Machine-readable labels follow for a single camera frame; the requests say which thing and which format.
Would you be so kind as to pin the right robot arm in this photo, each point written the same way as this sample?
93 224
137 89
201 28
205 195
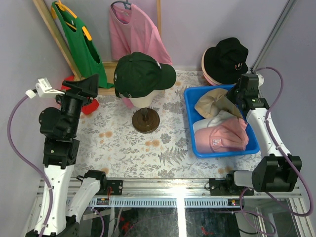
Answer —
278 169

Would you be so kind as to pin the khaki hat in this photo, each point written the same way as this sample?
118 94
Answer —
211 103

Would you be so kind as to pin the pink baseball cap in bin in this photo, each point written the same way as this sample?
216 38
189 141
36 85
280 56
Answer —
229 136

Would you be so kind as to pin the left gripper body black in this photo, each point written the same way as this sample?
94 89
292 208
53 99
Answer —
74 93

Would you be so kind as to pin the dark green cap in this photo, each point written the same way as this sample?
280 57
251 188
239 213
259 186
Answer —
138 74

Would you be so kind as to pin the red cloth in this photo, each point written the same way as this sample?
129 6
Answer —
86 109

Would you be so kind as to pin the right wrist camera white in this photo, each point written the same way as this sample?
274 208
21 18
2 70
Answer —
260 79

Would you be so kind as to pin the pink t-shirt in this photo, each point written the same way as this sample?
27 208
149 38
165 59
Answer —
132 30

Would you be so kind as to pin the aluminium rail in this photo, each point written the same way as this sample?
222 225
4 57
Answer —
163 192

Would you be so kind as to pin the green tank top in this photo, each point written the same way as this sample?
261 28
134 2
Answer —
84 52

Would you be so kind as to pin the blue plastic bin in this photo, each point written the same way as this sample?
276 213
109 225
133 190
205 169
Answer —
191 96

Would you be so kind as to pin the wooden clothes rack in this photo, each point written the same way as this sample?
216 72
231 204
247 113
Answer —
63 47

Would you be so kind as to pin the dark mannequin base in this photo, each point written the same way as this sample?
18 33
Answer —
145 120

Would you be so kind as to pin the white cap in bin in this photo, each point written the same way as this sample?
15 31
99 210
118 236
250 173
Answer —
213 121

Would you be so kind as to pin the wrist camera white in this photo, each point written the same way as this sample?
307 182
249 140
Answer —
260 79
43 89

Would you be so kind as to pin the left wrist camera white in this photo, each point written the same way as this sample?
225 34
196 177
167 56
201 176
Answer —
43 89

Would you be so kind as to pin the floral table mat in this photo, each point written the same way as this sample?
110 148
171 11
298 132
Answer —
109 142

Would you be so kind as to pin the yellow hanger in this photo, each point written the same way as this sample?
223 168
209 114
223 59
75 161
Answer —
71 24

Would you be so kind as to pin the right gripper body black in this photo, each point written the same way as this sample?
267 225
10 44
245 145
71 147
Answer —
235 94

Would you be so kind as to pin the black hat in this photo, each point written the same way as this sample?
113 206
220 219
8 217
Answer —
226 62

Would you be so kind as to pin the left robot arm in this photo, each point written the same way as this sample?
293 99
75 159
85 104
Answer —
57 217

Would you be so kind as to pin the cream foam mannequin head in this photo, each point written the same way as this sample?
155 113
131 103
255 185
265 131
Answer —
143 102

